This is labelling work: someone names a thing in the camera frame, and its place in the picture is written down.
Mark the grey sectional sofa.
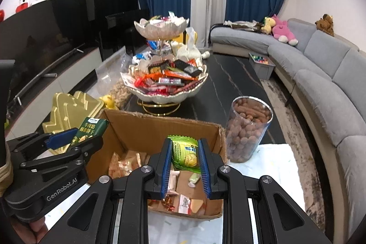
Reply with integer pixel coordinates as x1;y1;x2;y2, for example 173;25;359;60
210;18;366;233

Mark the patterned floor rug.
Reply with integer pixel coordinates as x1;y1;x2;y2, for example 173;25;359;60
260;78;323;216

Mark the clear candy jar gold lid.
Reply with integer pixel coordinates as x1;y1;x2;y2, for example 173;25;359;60
42;91;103;154

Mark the yellow plush toy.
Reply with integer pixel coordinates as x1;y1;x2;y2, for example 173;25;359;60
261;17;273;34

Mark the light blue confetti-print cloth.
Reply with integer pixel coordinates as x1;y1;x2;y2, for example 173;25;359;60
44;143;305;244

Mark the grey white television cabinet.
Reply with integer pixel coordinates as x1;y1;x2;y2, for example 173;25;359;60
6;47;103;142

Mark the brown plush toy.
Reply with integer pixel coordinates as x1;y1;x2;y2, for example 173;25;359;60
315;14;335;37

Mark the white plush toy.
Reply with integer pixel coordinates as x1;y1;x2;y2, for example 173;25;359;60
172;27;210;62

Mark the large black television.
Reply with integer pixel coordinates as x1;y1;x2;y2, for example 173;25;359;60
0;0;86;107

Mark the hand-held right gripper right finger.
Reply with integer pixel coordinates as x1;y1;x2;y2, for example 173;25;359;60
198;138;332;244

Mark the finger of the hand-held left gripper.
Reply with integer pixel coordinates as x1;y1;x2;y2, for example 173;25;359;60
20;136;104;175
6;128;79;162

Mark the brown cardboard box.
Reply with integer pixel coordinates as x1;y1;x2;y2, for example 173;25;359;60
86;108;228;219

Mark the two-tier white snack stand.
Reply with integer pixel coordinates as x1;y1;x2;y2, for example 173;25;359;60
120;15;209;114

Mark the black upright piano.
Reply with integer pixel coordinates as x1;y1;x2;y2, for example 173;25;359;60
51;0;151;57

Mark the white and red camera robot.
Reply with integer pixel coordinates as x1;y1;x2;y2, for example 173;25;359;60
16;0;30;13

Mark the pink plush toy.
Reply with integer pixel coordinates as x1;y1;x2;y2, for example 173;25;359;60
271;14;299;46

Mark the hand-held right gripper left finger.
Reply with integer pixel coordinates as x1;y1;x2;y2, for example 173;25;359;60
37;138;174;244

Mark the dark green biscuit packet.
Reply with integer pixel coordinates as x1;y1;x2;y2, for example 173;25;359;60
70;117;108;147

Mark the yellow plastic object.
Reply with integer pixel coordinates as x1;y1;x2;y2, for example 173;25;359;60
174;32;198;44

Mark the light green snack packet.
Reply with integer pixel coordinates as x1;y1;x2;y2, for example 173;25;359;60
167;135;201;171

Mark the grey storage bin with toys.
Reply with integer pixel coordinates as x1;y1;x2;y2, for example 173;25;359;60
249;52;276;80

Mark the pile of clothes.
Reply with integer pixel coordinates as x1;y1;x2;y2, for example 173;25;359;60
223;20;265;31

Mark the person's left hand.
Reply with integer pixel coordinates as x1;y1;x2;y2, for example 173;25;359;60
10;215;49;244

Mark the clear plastic bag of peanuts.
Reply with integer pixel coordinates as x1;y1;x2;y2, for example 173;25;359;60
96;47;135;110

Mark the clear jar of nuts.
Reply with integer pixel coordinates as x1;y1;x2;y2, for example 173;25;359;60
226;96;273;164

